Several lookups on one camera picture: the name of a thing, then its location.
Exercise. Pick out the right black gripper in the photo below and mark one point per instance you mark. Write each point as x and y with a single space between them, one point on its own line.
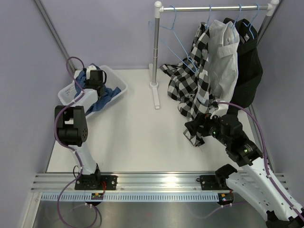
206 121

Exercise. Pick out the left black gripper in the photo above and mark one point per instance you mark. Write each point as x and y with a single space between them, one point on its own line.
86 83

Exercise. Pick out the blue plaid shirt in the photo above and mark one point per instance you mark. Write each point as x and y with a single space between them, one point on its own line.
114 90

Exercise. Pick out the black white checked shirt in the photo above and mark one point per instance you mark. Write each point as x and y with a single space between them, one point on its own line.
189 80

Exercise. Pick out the blue hanger of checked shirt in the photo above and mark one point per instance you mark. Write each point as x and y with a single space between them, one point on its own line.
208 20

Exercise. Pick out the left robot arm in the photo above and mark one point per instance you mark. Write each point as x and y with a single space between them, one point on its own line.
71 131

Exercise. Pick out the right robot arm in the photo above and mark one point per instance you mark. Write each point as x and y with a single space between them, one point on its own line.
268 197

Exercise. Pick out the blue hanger of black shirt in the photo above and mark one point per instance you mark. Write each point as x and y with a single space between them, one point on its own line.
250 24

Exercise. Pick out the blue hanger of white shirt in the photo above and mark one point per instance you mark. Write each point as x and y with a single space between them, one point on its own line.
235 26

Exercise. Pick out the white plastic basket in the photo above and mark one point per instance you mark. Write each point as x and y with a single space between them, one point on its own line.
62 94

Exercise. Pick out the metal clothes rack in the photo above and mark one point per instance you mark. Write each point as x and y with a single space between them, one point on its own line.
270 9

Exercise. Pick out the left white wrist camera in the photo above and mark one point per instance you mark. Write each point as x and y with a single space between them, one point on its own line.
91 73

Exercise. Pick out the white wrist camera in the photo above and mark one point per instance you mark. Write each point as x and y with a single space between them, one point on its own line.
91 73
218 108

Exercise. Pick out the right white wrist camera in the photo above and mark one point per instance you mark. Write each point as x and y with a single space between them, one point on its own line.
218 108

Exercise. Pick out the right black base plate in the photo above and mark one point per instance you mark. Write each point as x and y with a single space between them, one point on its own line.
212 182

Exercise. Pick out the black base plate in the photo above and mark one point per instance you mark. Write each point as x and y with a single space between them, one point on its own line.
212 182
91 182

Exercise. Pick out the white slotted cable duct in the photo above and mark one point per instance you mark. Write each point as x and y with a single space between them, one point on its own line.
131 197

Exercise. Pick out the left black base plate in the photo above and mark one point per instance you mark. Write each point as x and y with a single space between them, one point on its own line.
91 182

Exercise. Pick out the aluminium mounting rail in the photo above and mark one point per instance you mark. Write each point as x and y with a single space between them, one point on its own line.
128 182

